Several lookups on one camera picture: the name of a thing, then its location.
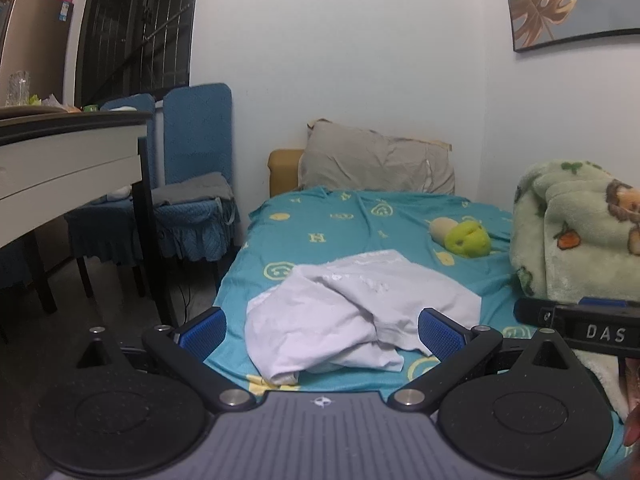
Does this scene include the white table with dark top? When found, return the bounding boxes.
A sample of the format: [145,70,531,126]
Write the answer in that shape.
[0,109,178,331]

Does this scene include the white shirt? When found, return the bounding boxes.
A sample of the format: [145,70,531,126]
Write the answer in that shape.
[244,249,483,387]

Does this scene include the grey cloth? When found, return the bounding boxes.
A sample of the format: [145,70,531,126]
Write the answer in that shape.
[150,171,236,207]

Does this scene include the teal printed bed sheet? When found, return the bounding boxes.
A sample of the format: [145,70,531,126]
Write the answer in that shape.
[202,187,631,411]

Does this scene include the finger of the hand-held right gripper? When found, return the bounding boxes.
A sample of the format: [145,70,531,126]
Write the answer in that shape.
[577,296,630,308]
[514,297,557,332]

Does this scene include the green plush toy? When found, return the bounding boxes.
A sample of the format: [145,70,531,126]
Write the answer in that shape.
[429,216,492,259]

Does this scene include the green printed fleece blanket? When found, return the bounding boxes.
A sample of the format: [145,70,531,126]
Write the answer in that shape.
[509,159,640,418]

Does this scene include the yellow headboard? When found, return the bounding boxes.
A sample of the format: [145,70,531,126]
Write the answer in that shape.
[267,148,307,198]

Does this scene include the grey pillow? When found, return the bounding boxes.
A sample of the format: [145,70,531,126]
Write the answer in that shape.
[298,119,456,196]

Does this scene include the leaf wall picture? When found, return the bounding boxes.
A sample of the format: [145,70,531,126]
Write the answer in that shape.
[500,0,640,53]

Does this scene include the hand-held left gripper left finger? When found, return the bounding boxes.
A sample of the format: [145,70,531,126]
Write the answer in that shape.
[75,306,257,415]

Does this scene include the black television screen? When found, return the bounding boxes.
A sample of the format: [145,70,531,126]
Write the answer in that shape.
[75,0,201,106]

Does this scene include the person's right hand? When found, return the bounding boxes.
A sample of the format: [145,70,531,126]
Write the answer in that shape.
[621,400,640,450]

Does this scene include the clear glass vase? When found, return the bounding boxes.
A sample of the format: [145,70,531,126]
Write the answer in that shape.
[6,71,31,107]

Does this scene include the blue chair with grey cloth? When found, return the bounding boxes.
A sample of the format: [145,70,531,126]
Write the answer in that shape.
[152,83,241,311]

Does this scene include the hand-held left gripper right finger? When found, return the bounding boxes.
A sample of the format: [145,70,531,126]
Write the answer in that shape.
[387,307,576,416]

